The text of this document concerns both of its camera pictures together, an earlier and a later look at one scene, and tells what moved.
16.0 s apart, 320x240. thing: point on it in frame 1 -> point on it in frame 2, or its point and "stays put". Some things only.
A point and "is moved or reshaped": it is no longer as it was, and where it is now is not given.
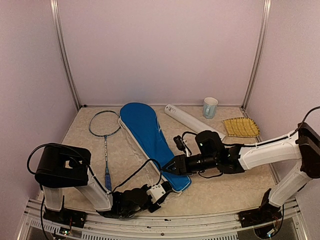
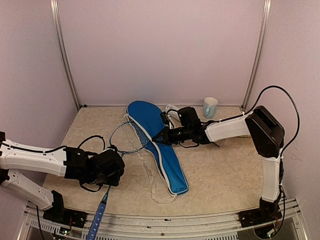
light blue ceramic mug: x=209 y=107 stays put
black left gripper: x=157 y=206 -> x=114 y=181
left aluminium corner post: x=54 y=5 stays put
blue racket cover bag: x=141 y=122 is moved or reshaped
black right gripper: x=180 y=160 -> x=166 y=138
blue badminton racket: x=104 y=124 -> x=128 y=137
